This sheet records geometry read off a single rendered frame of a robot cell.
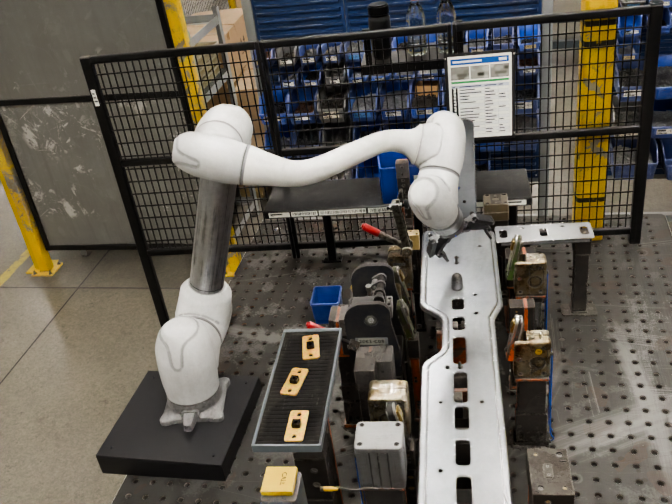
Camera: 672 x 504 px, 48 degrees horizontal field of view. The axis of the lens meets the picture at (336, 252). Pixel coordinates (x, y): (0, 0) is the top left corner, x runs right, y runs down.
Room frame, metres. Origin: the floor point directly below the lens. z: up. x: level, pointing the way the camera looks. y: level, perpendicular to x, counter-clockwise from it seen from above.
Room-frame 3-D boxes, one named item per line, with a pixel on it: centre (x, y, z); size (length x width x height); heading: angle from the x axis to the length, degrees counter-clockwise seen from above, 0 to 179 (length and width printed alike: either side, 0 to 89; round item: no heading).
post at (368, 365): (1.36, -0.03, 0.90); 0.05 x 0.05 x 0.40; 79
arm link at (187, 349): (1.72, 0.46, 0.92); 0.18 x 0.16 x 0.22; 171
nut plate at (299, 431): (1.12, 0.13, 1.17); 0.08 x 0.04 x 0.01; 168
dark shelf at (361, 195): (2.33, -0.23, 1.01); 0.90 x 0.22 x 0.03; 79
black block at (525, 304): (1.65, -0.48, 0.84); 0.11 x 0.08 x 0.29; 79
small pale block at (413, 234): (1.97, -0.24, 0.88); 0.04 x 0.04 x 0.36; 79
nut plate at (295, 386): (1.26, 0.13, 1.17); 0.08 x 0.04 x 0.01; 158
